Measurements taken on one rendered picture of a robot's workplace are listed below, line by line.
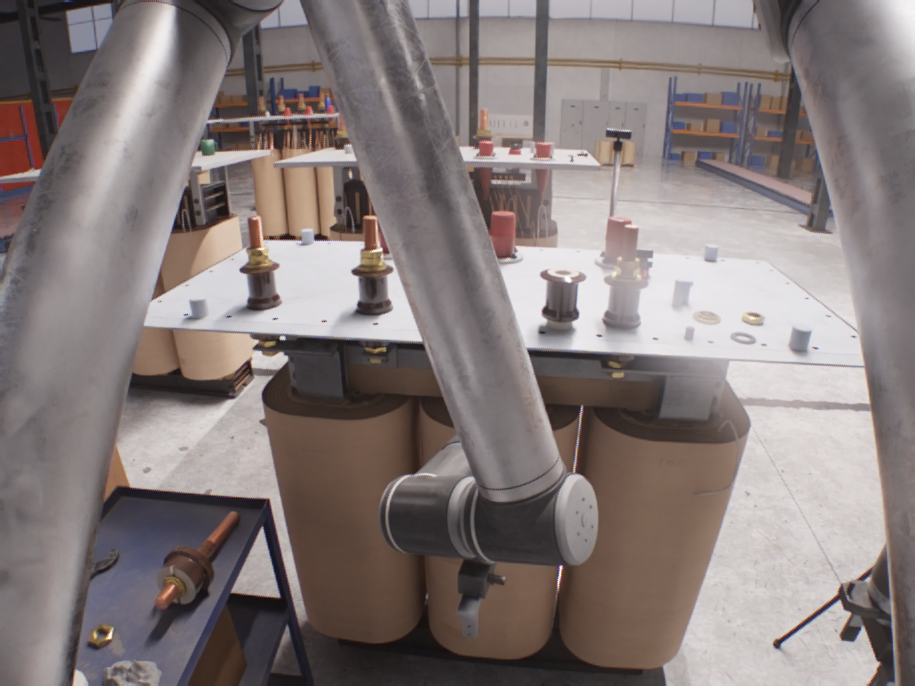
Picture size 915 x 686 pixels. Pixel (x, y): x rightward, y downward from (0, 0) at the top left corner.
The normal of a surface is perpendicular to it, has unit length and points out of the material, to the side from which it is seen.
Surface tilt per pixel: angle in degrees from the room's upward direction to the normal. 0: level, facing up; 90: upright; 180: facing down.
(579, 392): 90
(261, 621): 0
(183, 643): 0
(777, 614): 0
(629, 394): 90
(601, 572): 90
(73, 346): 67
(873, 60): 62
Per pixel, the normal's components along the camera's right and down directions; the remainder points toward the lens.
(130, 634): 0.00, -0.91
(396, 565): 0.57, 0.33
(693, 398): -0.14, 0.40
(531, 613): 0.30, 0.39
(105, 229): 0.71, -0.19
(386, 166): -0.34, 0.35
